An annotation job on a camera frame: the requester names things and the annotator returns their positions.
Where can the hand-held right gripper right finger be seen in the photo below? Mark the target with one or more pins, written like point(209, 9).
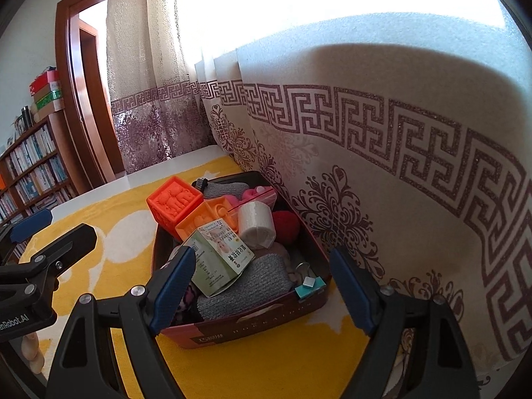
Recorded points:
point(353, 295)

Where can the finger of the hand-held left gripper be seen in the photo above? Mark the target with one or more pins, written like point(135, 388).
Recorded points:
point(33, 224)
point(75, 243)

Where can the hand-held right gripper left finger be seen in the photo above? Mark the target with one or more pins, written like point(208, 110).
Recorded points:
point(174, 291)

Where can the teal binder clip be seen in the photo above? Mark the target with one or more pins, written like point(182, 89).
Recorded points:
point(309, 289)

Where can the small cardboard medicine box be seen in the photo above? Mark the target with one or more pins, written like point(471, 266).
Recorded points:
point(216, 257)

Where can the light orange toy cube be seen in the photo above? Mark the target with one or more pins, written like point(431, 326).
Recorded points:
point(208, 216)

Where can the large grey knit sock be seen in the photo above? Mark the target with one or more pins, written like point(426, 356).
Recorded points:
point(257, 282)

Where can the red cardboard box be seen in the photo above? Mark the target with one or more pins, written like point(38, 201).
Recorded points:
point(249, 328)

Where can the dark orange toy cube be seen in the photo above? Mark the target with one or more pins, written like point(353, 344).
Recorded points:
point(174, 203)

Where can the red pompom ball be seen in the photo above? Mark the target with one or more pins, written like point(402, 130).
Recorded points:
point(286, 226)

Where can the tape roll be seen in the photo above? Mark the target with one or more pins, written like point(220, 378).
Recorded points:
point(257, 224)

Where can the knotted pink foam tube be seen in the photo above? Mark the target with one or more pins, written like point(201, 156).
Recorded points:
point(249, 195)

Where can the person's left hand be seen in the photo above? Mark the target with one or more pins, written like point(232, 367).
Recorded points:
point(31, 349)

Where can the yellow and white blanket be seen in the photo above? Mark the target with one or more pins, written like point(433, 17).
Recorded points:
point(120, 257)

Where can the wooden bookshelf with books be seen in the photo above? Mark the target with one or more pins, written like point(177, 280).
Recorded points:
point(33, 162)

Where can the black thermos bottle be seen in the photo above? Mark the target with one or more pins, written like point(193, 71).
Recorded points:
point(25, 117)

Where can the brown cardboard box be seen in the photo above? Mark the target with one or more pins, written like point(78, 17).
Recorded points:
point(50, 113)

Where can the cream patterned curtain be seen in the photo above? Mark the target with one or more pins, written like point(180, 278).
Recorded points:
point(374, 174)

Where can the green gift box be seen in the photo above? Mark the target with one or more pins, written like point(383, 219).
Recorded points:
point(48, 99)

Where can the red gift box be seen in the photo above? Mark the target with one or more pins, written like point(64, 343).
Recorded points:
point(43, 83)

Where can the purple patterned lace curtain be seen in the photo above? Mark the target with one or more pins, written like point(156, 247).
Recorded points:
point(141, 91)

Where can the wooden door frame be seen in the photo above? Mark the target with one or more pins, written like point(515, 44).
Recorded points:
point(70, 91)

